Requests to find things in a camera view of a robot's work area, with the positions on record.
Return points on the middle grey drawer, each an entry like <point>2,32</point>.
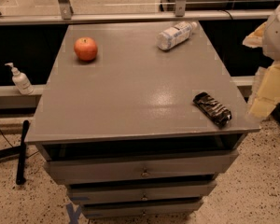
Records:
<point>146,192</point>

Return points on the bottom grey drawer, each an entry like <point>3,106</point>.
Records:
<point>141,208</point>

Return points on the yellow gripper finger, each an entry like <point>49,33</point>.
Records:
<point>255,39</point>
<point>265,91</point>

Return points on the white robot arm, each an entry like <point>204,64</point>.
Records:
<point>271,37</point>

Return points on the grey drawer cabinet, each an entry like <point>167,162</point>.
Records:
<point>135,100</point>

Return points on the clear plastic water bottle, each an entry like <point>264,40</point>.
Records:
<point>175,35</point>

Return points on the white pump dispenser bottle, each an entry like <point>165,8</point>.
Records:
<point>20,80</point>

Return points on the black rxbar chocolate wrapper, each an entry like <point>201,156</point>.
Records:
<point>213,109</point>

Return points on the black stand leg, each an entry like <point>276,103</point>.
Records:
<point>19,150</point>

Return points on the grey drawer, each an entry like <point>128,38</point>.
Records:
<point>141,208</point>
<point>146,192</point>
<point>91,171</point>

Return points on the red apple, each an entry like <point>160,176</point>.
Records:
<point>85,49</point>

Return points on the grey metal railing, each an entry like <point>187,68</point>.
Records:
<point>40,12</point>

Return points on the blue tape cross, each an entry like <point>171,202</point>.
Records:
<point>74,214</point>

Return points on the top grey drawer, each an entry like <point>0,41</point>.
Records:
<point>91,171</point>

